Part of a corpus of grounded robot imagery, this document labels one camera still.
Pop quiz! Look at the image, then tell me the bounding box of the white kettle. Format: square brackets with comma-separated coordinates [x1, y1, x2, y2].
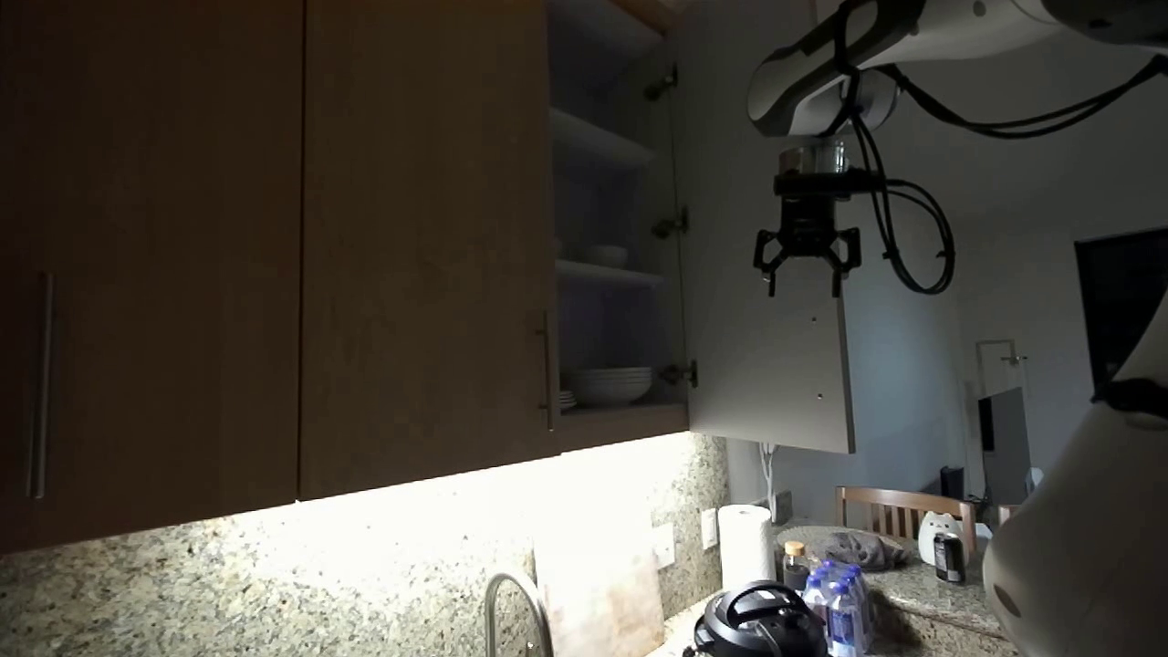
[917, 509, 977, 583]

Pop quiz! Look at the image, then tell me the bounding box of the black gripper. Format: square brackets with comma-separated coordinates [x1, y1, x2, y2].
[750, 195, 863, 300]

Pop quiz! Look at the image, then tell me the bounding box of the chrome faucet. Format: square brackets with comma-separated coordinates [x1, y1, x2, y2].
[480, 571, 554, 657]

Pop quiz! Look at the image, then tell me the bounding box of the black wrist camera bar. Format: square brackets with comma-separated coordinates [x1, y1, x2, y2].
[772, 170, 888, 196]

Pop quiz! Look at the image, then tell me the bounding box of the cabinet interior with shelves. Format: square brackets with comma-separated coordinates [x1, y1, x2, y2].
[541, 0, 699, 449]

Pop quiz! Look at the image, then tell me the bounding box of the wooden chair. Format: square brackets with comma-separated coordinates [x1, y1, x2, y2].
[834, 487, 981, 576]

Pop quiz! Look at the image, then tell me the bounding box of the blue plastic water bottle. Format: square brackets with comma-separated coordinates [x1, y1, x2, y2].
[804, 552, 876, 657]

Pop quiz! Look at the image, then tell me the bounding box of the black pressure cooker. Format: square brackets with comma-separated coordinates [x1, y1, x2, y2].
[682, 582, 831, 657]

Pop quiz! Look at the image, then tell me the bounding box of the dark rectangular window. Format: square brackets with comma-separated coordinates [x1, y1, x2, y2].
[1071, 228, 1168, 398]

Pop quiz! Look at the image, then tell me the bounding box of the small white bowl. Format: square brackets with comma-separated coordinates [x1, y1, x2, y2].
[580, 244, 635, 274]

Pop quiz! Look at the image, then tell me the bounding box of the white paper towel roll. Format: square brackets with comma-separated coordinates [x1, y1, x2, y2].
[715, 502, 781, 600]

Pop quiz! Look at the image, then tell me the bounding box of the narrow wooden cabinet door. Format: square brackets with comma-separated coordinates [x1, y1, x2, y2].
[0, 0, 305, 552]

